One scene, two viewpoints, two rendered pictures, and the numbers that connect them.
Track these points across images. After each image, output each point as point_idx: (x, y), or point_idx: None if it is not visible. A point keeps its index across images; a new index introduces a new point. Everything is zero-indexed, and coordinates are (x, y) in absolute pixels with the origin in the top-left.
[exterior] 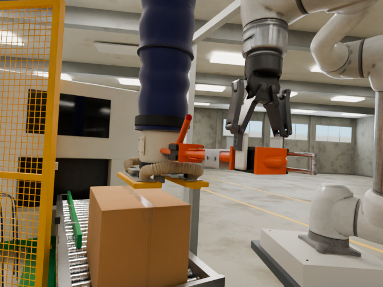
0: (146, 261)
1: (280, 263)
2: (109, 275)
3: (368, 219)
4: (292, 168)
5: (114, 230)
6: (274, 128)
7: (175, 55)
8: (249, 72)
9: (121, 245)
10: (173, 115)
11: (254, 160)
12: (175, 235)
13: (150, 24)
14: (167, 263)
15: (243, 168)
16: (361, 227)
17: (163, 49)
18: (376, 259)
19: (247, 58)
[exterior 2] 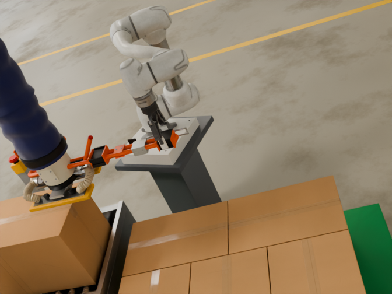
0: (91, 236)
1: (150, 164)
2: (87, 262)
3: (174, 106)
4: (178, 135)
5: (70, 238)
6: (160, 123)
7: (34, 101)
8: (149, 114)
9: (78, 241)
10: (60, 140)
11: (172, 143)
12: (88, 207)
13: (5, 94)
14: (97, 226)
15: (168, 148)
16: (172, 112)
17: (25, 104)
18: (183, 120)
19: (145, 109)
